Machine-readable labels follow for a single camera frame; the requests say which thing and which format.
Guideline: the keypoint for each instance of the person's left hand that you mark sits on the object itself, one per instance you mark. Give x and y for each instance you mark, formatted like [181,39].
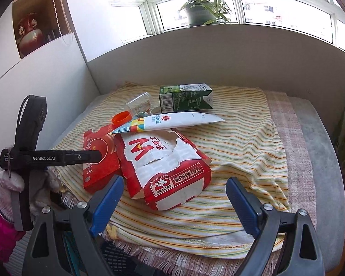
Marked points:
[41,187]

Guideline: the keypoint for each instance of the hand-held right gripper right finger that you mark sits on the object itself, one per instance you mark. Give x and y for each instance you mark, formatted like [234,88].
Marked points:
[243,207]

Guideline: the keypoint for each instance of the wooden shelf cabinet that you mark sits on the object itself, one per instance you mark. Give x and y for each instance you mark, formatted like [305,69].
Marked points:
[63,8]

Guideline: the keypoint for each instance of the red and white paper bag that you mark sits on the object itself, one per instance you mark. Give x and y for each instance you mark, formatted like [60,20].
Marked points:
[172,175]

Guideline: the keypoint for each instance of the white framed window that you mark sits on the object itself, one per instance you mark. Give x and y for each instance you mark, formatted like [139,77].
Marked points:
[276,8]

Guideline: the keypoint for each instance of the red ceramic vase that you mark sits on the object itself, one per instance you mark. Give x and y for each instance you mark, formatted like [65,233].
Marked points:
[30,37]

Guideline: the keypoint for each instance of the green and white milk carton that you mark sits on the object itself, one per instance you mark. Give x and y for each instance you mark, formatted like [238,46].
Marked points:
[187,99]

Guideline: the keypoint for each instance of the striped cloth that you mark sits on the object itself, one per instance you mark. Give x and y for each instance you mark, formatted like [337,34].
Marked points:
[241,161]

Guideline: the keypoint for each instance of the person's left forearm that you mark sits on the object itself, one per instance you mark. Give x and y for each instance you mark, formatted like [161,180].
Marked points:
[0,230]

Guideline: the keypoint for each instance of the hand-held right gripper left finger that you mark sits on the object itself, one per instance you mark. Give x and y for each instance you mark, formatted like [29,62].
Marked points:
[106,204]

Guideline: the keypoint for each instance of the dark plastic mesh basket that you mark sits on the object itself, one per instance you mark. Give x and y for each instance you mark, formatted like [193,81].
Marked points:
[116,260]

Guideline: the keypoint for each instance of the orange plastic cap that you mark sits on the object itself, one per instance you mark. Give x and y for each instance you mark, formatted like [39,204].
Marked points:
[121,118]

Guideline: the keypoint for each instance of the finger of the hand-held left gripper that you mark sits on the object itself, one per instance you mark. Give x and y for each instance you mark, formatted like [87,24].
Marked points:
[80,157]

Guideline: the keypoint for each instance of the clear plastic cup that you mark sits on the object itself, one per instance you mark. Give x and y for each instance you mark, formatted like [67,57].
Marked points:
[138,102]

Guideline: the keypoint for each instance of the red cardboard box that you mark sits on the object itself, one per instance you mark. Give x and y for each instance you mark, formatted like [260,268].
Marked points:
[102,152]

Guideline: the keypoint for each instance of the grey mattress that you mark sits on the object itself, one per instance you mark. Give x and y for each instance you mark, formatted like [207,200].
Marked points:
[325,164]

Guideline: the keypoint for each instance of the potted spider plant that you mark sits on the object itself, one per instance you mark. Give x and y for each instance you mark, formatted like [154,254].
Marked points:
[202,14]

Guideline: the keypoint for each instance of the pink woven blanket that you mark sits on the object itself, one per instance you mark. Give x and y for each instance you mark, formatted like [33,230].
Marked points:
[290,126]

